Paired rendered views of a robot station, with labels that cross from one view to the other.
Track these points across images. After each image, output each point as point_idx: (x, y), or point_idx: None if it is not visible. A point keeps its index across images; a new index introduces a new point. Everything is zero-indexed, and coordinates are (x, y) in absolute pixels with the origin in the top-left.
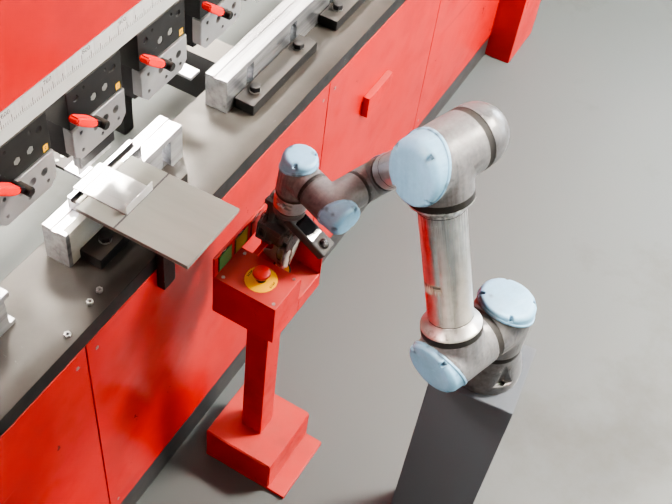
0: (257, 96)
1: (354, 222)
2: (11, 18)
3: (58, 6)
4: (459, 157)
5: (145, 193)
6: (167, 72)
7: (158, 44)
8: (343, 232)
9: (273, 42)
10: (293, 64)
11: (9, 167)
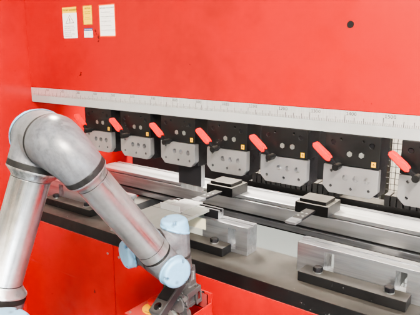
0: (310, 272)
1: (127, 262)
2: (140, 52)
3: (162, 64)
4: (19, 120)
5: (174, 209)
6: (227, 165)
7: (223, 139)
8: (122, 263)
9: (364, 262)
10: (362, 289)
11: (130, 125)
